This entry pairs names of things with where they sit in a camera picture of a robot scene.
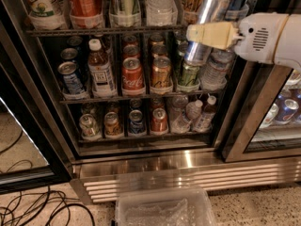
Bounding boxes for gold caffeine-free coke can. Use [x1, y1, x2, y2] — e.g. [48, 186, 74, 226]
[150, 56, 171, 89]

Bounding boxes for right water bottle bottom shelf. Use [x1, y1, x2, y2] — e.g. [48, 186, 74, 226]
[192, 95, 217, 133]

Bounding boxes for green soda can front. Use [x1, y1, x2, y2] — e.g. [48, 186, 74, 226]
[179, 62, 199, 87]

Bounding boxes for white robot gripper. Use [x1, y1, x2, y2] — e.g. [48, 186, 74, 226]
[186, 13, 289, 64]

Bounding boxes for blue pepsi can front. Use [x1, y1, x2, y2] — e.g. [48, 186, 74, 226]
[57, 61, 86, 94]

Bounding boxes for orange gold can bottom shelf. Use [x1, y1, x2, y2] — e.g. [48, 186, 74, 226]
[104, 112, 122, 137]

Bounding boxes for stainless steel fridge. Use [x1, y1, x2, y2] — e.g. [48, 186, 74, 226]
[0, 0, 301, 205]

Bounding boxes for red can bottom shelf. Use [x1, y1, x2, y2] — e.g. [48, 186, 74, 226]
[150, 108, 167, 132]

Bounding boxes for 7up can top shelf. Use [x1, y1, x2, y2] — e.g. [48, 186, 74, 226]
[26, 0, 62, 17]

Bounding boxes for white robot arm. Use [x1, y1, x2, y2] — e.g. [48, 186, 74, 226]
[186, 12, 301, 72]

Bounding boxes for black floor cables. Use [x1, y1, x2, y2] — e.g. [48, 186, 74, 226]
[0, 186, 96, 226]

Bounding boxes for open glass fridge door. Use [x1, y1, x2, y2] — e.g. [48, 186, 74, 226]
[0, 26, 71, 194]

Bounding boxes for silver blue redbull can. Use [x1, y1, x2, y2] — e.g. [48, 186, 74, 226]
[184, 0, 230, 66]

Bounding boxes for green white can bottom shelf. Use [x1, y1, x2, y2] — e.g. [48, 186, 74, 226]
[79, 114, 101, 137]

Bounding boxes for iced tea bottle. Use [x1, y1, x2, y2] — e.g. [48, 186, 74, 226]
[87, 39, 116, 94]

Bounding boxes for red coca-cola can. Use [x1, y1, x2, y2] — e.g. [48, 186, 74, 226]
[121, 57, 144, 90]

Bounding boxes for water bottle middle shelf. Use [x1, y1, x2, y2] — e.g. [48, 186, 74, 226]
[201, 51, 234, 85]

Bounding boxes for clear plastic bin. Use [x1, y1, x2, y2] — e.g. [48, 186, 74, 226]
[115, 186, 217, 226]

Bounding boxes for left water bottle bottom shelf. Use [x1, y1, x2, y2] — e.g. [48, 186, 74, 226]
[171, 100, 203, 134]

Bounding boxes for right glass fridge door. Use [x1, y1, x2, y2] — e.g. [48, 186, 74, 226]
[222, 62, 301, 162]

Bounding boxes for blue can behind right door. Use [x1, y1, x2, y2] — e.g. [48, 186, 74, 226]
[275, 99, 299, 124]

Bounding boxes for blue pepsi can bottom shelf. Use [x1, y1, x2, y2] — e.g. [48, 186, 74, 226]
[129, 110, 146, 135]

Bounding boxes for orange soda can top shelf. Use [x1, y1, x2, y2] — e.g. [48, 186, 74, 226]
[69, 0, 103, 29]

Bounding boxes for clear water bottle top shelf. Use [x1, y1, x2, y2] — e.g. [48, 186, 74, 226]
[145, 0, 173, 26]

